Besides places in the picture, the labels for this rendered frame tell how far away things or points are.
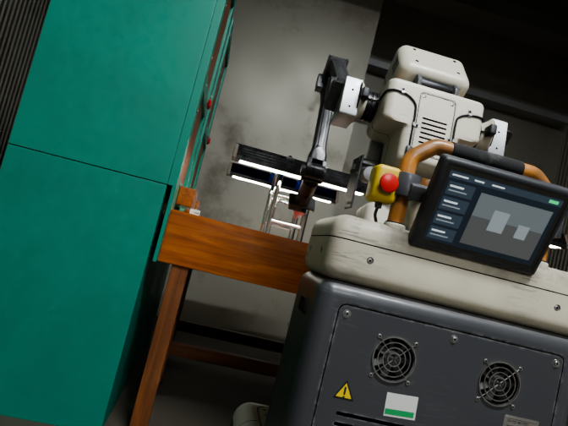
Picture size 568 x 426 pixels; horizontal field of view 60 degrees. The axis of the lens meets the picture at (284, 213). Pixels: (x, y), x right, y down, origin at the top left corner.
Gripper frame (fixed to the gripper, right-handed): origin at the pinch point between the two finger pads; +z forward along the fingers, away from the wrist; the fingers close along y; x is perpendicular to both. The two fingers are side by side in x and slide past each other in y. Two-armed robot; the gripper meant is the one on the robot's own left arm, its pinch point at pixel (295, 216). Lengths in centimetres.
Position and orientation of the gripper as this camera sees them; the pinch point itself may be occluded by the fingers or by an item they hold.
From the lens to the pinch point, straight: 191.1
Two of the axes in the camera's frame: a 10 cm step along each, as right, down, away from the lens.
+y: -9.6, -2.4, -1.4
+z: -2.7, 6.7, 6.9
